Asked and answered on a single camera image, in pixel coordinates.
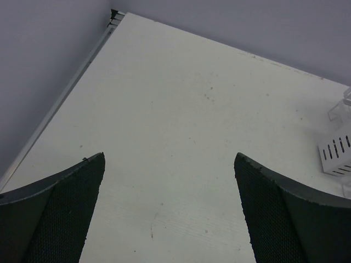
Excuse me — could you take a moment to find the white wire dish rack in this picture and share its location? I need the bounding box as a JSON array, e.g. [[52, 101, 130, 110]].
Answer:
[[327, 87, 350, 198]]

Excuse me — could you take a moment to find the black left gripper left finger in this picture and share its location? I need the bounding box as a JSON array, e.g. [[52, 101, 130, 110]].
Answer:
[[1, 153, 105, 262]]

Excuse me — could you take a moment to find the aluminium table edge rail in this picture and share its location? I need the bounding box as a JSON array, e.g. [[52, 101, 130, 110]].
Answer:
[[1, 9, 126, 190]]

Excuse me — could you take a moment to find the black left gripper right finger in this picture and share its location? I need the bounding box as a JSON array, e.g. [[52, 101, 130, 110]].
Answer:
[[234, 153, 350, 262]]

